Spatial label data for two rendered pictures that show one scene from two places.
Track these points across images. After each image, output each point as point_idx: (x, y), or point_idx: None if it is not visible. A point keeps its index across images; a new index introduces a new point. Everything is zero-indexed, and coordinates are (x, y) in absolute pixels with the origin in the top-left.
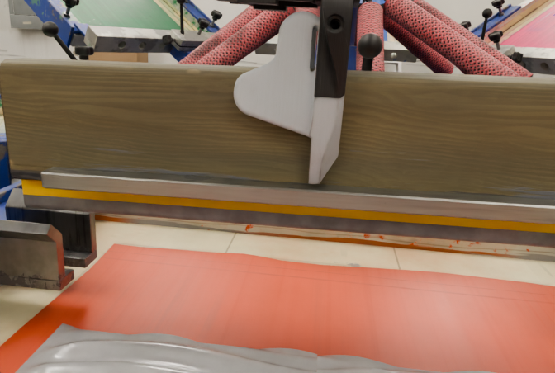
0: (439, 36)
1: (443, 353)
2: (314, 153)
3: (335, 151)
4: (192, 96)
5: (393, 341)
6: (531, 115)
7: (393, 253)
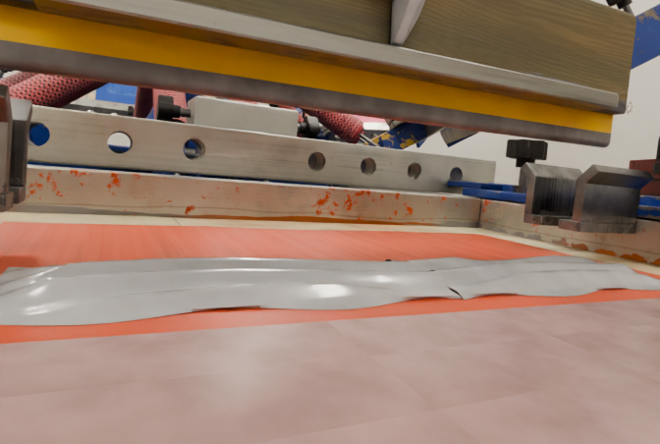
0: None
1: (469, 257)
2: None
3: (421, 7)
4: None
5: (425, 255)
6: (543, 9)
7: (349, 225)
